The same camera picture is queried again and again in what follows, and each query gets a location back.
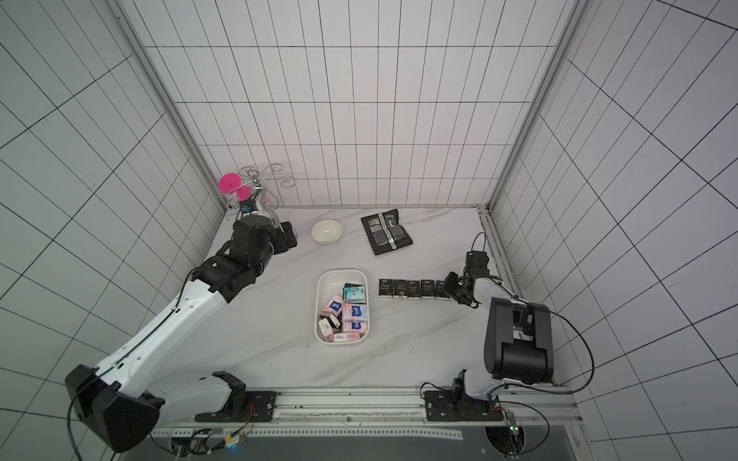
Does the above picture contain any black Face tissue pack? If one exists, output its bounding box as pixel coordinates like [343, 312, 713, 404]
[378, 279, 394, 298]

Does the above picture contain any white storage box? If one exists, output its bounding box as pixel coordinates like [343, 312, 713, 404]
[314, 269, 371, 346]

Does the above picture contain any black tissue multipack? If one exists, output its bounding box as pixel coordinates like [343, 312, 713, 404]
[361, 209, 413, 255]

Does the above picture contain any chrome cup stand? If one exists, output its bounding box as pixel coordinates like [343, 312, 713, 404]
[234, 163, 295, 226]

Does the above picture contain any lower pink blue pack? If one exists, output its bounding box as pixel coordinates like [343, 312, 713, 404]
[342, 321, 368, 334]

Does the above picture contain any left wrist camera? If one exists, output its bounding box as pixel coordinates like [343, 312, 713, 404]
[239, 192, 263, 216]

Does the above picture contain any pink blue tissue pack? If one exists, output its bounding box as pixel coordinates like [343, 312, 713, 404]
[342, 303, 368, 322]

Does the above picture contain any teal tissue pack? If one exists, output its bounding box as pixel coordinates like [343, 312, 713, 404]
[343, 285, 367, 305]

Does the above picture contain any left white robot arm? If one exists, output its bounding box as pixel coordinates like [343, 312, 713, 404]
[65, 213, 297, 453]

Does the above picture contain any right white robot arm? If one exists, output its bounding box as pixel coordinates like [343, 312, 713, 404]
[443, 250, 596, 403]

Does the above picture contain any white bowl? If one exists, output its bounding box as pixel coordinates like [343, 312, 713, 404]
[311, 219, 343, 245]

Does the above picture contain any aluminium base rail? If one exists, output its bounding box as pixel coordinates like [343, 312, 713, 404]
[151, 384, 586, 447]

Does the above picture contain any tilted pink tissue pack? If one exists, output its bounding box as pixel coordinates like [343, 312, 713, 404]
[320, 295, 343, 318]

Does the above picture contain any pink cup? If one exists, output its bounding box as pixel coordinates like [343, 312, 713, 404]
[218, 173, 252, 202]

